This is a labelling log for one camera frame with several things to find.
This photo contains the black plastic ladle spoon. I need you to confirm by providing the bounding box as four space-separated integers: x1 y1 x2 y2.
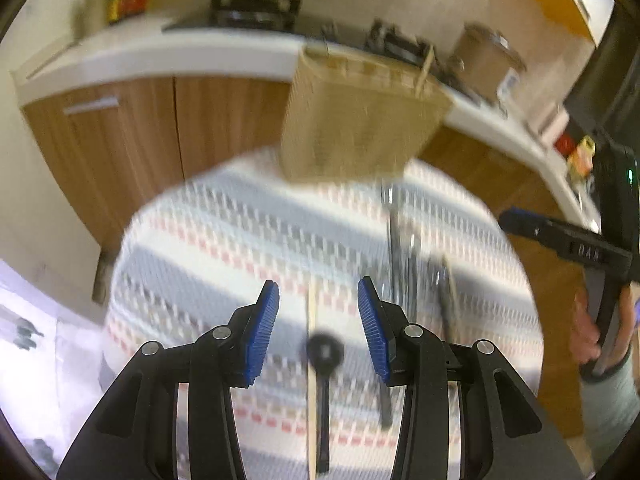
307 332 344 474

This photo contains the wooden chopstick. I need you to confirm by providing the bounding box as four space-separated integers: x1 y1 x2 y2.
414 46 435 98
305 284 318 476

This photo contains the person's right forearm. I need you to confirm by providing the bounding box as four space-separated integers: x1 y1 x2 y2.
580 351 639 470

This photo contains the person's right hand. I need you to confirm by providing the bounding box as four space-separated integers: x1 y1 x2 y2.
570 284 636 370

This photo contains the yellow oil bottle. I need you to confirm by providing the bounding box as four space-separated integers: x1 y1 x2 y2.
567 136 596 180

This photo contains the striped woven tablecloth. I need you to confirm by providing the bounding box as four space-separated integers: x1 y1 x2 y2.
99 148 544 479

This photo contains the white electric kettle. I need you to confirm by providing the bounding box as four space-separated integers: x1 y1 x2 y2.
540 105 570 148

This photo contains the brown rice cooker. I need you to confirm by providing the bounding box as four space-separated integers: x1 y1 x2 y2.
447 23 527 106

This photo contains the tan plastic utensil basket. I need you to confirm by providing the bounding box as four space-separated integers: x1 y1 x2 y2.
280 46 452 183

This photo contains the white countertop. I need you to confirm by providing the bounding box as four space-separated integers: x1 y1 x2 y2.
12 12 601 231

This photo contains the black gas stove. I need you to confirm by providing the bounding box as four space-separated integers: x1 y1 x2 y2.
163 0 435 67

